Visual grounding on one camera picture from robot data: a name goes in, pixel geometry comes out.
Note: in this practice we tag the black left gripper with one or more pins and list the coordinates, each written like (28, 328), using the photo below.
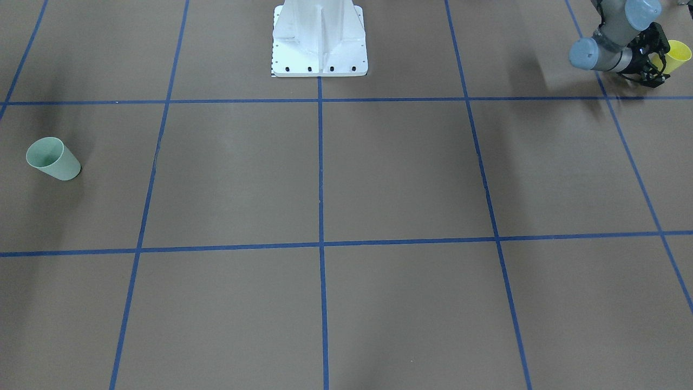
(642, 57)

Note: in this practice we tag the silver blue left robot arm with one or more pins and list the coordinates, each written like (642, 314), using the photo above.
(628, 42)

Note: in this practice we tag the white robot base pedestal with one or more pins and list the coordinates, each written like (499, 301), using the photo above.
(319, 39)

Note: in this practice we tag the yellow cup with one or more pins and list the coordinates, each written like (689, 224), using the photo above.
(679, 53)

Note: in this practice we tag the light green cup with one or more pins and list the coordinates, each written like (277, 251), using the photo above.
(51, 156)

